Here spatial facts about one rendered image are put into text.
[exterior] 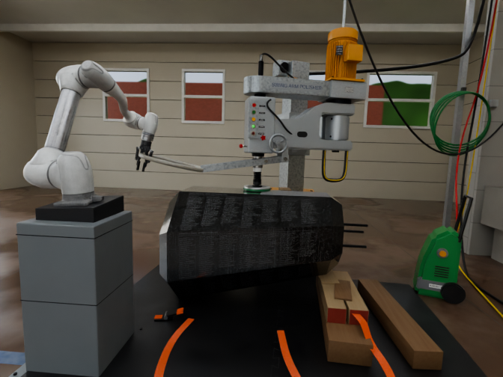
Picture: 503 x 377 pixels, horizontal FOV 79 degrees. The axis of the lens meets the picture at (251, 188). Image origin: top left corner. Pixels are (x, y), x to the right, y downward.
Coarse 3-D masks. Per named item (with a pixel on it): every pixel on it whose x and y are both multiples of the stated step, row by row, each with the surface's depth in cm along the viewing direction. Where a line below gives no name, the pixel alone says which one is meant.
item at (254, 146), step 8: (256, 96) 228; (264, 96) 230; (264, 104) 229; (272, 104) 230; (272, 120) 232; (264, 128) 231; (272, 128) 233; (248, 144) 232; (256, 144) 232; (264, 144) 233; (272, 144) 234; (248, 152) 233; (256, 152) 233; (264, 152) 234; (272, 152) 235
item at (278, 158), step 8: (240, 160) 247; (248, 160) 237; (256, 160) 238; (264, 160) 239; (272, 160) 241; (280, 160) 242; (288, 160) 243; (208, 168) 232; (216, 168) 233; (224, 168) 234; (232, 168) 236
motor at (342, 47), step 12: (336, 36) 236; (348, 36) 234; (336, 48) 234; (348, 48) 230; (360, 48) 231; (336, 60) 238; (348, 60) 231; (360, 60) 232; (336, 72) 240; (348, 72) 239
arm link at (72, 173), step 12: (60, 156) 158; (72, 156) 157; (84, 156) 162; (60, 168) 156; (72, 168) 156; (84, 168) 160; (60, 180) 158; (72, 180) 157; (84, 180) 160; (72, 192) 158; (84, 192) 161
